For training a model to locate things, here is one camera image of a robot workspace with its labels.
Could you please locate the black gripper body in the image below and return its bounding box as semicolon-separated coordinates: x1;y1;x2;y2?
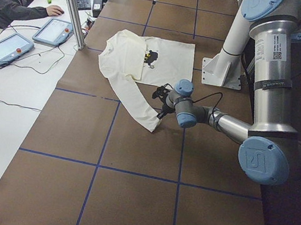
162;103;174;114

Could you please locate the cream long-sleeve printed shirt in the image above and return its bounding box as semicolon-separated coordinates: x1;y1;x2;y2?
98;29;195;132

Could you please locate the person's hand on mouse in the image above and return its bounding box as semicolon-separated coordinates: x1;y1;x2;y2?
46;5;64;17

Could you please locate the small black box with label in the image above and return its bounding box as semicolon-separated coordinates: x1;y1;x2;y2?
91;0;103;18

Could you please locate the far teach pendant tablet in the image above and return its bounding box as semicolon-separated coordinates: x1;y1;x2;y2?
32;18;73;47

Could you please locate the teach pendant tablet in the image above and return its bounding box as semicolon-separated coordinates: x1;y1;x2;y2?
32;18;73;47
0;33;34;66

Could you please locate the near teach pendant tablet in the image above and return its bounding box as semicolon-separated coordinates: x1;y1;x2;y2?
0;33;34;66

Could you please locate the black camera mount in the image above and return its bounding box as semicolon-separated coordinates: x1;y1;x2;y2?
152;83;173;103

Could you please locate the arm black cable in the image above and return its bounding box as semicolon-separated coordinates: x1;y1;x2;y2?
178;86;224;121

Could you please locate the white pedestal column with base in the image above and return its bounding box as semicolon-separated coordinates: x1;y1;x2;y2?
201;0;250;90

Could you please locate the aluminium frame post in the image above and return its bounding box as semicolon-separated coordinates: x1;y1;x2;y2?
66;0;85;50

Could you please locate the pendant black cable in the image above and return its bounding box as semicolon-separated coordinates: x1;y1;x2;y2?
0;21;70;114

